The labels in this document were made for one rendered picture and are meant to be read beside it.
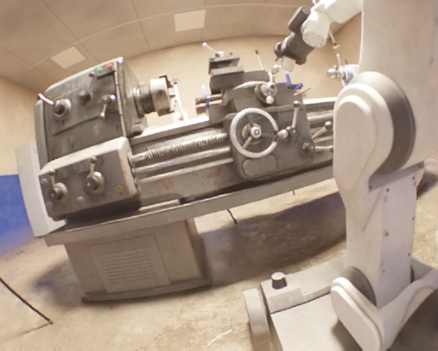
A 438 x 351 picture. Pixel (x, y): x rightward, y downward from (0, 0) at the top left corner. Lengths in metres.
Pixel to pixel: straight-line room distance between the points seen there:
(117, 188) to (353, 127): 0.87
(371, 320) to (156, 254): 0.95
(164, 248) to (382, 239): 0.93
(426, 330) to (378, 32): 0.40
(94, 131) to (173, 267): 0.81
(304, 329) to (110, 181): 0.89
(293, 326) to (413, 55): 0.59
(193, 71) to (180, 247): 4.12
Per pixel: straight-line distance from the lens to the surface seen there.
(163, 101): 1.23
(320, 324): 0.59
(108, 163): 0.95
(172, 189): 1.05
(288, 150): 0.97
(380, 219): 0.36
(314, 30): 0.59
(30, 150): 4.51
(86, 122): 1.18
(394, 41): 0.29
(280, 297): 0.64
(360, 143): 0.28
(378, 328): 0.39
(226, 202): 0.89
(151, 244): 1.06
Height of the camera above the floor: 0.62
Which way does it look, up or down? 5 degrees down
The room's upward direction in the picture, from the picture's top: 13 degrees counter-clockwise
